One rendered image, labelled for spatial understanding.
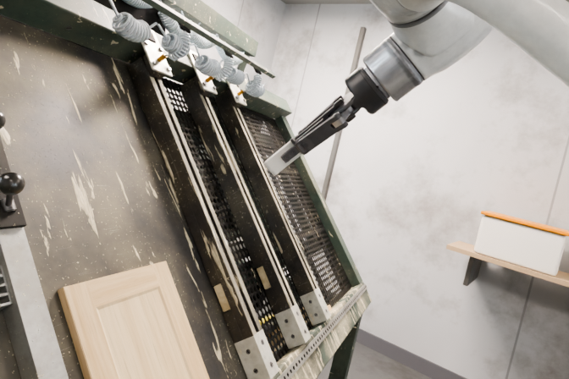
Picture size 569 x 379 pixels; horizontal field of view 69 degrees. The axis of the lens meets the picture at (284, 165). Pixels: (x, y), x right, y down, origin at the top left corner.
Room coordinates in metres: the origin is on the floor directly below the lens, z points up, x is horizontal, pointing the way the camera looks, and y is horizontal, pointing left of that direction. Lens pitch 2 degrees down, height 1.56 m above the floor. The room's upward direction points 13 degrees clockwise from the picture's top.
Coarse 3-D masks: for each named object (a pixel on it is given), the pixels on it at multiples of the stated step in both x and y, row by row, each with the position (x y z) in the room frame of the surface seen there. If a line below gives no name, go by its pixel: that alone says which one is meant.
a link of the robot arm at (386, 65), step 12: (384, 48) 0.64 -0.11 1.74; (396, 48) 0.63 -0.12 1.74; (372, 60) 0.65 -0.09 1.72; (384, 60) 0.63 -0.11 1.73; (396, 60) 0.63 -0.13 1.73; (408, 60) 0.62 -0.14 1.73; (372, 72) 0.64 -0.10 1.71; (384, 72) 0.63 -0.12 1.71; (396, 72) 0.63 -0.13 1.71; (408, 72) 0.63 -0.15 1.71; (384, 84) 0.64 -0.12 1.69; (396, 84) 0.64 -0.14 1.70; (408, 84) 0.64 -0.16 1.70; (420, 84) 0.66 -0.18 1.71; (396, 96) 0.65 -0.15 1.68
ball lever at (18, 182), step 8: (8, 176) 0.66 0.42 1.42; (16, 176) 0.66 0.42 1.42; (0, 184) 0.65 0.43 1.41; (8, 184) 0.65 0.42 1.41; (16, 184) 0.66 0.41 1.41; (24, 184) 0.67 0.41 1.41; (8, 192) 0.66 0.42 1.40; (16, 192) 0.66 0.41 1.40; (8, 200) 0.71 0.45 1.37; (8, 208) 0.73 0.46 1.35
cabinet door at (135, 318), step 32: (64, 288) 0.79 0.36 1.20; (96, 288) 0.85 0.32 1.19; (128, 288) 0.92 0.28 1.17; (160, 288) 1.01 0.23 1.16; (96, 320) 0.82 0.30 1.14; (128, 320) 0.89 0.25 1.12; (160, 320) 0.96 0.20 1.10; (96, 352) 0.78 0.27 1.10; (128, 352) 0.85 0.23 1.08; (160, 352) 0.92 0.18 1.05; (192, 352) 1.00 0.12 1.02
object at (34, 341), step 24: (0, 240) 0.71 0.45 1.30; (24, 240) 0.75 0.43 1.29; (0, 264) 0.70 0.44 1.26; (24, 264) 0.73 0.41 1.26; (24, 288) 0.70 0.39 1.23; (24, 312) 0.68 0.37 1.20; (48, 312) 0.72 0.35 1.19; (24, 336) 0.67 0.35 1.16; (48, 336) 0.70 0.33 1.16; (24, 360) 0.67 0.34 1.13; (48, 360) 0.68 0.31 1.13
